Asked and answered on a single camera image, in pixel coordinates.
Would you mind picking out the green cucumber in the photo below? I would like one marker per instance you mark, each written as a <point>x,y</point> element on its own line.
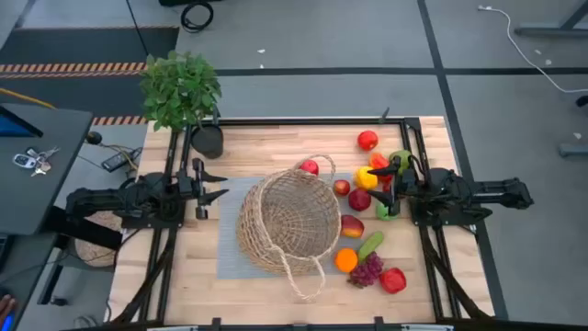
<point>370,245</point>

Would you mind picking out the grey side desk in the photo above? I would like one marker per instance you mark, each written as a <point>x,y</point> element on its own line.
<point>27,285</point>

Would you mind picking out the black office desk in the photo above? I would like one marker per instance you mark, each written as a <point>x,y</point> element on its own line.
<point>46,193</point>

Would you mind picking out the grey desk leg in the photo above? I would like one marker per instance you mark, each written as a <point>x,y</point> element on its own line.
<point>546,31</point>

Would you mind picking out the black plant pot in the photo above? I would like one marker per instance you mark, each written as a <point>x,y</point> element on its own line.
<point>207,141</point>

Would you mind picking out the orange bell pepper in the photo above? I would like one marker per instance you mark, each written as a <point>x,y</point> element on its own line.
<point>346,260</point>

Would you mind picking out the black chair wheel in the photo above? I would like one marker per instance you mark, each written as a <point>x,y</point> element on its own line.
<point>582,100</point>

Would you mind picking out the blue-lit monitor screen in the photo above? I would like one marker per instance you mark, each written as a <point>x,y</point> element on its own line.
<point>14,126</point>

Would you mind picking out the yellow bell pepper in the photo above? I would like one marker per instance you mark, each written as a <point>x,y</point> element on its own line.
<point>365,178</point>

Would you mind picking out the woven straw basket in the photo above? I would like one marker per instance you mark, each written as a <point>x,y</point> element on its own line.
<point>289,220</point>

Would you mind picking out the purple grape bunch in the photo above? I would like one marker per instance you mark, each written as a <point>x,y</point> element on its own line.
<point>366,271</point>

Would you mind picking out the grey woven placemat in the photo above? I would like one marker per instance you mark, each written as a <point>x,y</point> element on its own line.
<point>227,230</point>

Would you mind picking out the green apple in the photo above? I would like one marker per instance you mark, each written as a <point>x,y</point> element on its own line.
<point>382,212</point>

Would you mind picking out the metal key bunch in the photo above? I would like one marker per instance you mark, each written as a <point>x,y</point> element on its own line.
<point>43,163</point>

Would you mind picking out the small red apple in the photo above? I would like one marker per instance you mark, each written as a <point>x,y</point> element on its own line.
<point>341,187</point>

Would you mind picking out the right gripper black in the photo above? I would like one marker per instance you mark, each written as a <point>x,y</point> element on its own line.
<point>406,184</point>

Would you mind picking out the person's hand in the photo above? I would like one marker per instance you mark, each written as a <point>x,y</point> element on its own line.
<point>5,305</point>

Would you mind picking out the red-yellow peach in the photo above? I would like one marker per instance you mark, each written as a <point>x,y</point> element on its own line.
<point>352,226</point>

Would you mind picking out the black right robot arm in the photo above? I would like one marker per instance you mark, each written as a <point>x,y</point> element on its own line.
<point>482,193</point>

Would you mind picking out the black power adapter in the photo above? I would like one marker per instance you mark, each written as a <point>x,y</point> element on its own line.
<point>120,159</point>

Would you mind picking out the red bell pepper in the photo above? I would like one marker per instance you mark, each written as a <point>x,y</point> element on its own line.
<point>392,280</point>
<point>377,161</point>

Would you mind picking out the round woven pouf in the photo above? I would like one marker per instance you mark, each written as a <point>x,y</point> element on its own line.
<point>94,250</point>

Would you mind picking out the car key fob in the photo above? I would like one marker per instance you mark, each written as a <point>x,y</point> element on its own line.
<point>24,161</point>

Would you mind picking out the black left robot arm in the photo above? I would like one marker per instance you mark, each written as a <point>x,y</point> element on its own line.
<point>105,200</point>

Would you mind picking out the green pear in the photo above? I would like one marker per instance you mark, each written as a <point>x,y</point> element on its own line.
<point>403,158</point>

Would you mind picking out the green leafy plant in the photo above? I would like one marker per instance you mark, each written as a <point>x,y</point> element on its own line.
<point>179,87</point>

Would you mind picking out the dark red apple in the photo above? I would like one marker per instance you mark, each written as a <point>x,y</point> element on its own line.
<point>359,200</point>

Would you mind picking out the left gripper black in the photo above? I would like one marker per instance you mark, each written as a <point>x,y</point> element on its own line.
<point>198,184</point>

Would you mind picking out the grey furniture foot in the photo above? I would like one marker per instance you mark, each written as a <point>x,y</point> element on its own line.
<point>573,150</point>

